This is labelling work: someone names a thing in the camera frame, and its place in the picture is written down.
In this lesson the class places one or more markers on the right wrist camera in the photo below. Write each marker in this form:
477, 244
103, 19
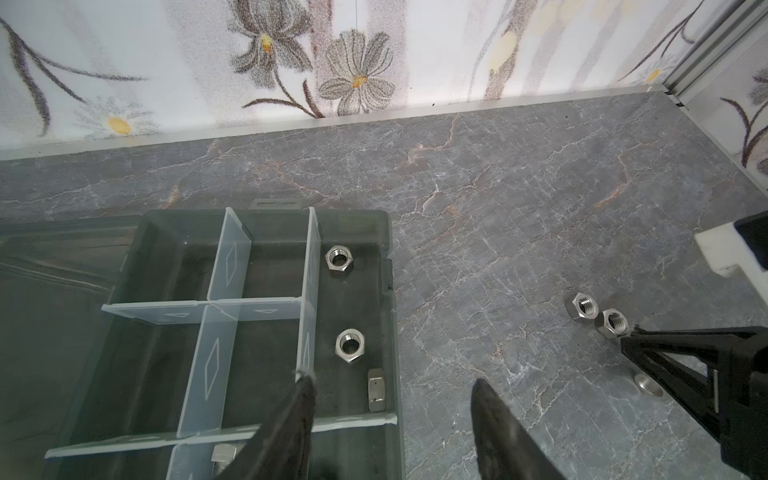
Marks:
737, 246

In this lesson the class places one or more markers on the silver hex nut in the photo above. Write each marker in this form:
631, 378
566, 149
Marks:
612, 323
376, 390
339, 259
581, 307
648, 385
350, 345

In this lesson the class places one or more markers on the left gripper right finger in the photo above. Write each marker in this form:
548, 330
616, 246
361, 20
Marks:
504, 449

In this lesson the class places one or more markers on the green compartment organizer box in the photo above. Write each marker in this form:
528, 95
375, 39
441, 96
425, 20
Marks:
131, 346

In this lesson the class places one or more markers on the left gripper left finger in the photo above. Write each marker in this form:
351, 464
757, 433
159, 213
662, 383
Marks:
280, 449

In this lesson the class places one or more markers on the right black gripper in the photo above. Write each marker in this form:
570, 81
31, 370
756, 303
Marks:
719, 377

